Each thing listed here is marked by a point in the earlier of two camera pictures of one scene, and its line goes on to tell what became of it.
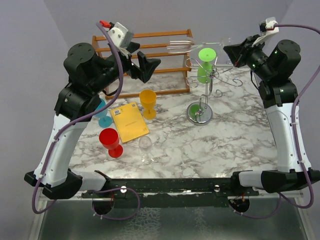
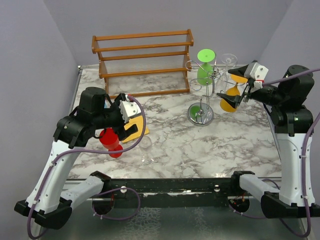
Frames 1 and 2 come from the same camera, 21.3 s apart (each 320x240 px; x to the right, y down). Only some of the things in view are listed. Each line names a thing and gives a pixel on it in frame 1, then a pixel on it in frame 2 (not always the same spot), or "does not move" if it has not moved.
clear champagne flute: (182, 46) → (221, 83)
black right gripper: (244, 48) → (233, 100)
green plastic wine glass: (206, 55) does not move
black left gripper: (146, 65) → (124, 132)
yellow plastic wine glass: (148, 98) → (234, 91)
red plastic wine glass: (109, 138) does not move
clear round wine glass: (145, 144) does not move
